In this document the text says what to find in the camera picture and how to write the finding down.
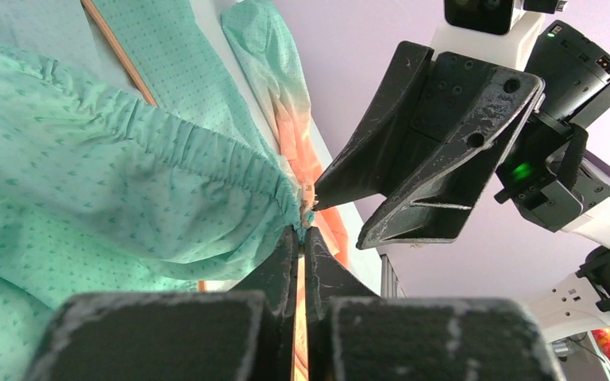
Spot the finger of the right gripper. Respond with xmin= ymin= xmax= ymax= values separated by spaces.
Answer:
xmin=357 ymin=55 xmax=544 ymax=248
xmin=312 ymin=40 xmax=496 ymax=211

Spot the teal and orange jacket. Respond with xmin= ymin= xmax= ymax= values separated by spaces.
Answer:
xmin=0 ymin=1 xmax=349 ymax=380

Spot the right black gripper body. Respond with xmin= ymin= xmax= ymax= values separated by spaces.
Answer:
xmin=433 ymin=12 xmax=610 ymax=232

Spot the silver zipper slider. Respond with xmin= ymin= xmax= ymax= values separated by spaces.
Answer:
xmin=299 ymin=181 xmax=318 ymax=214

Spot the aluminium frame rail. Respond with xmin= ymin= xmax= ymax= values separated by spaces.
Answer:
xmin=380 ymin=254 xmax=406 ymax=299

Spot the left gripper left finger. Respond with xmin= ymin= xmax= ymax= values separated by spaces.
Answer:
xmin=24 ymin=228 xmax=298 ymax=380

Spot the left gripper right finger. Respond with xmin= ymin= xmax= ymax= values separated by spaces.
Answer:
xmin=304 ymin=228 xmax=564 ymax=380

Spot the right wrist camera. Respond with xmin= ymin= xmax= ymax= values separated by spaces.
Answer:
xmin=443 ymin=0 xmax=569 ymax=37

